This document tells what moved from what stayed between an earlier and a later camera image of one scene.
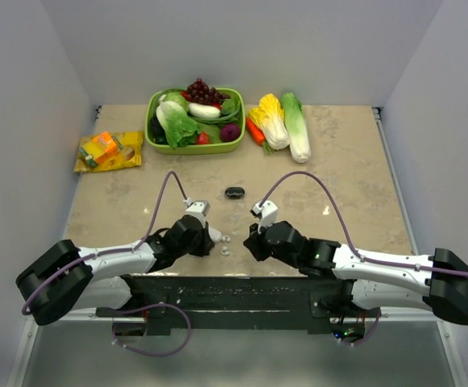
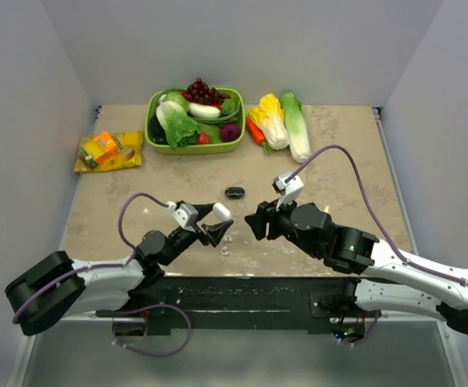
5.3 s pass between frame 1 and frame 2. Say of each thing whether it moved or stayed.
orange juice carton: stayed
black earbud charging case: stayed
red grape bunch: stayed
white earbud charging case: moved
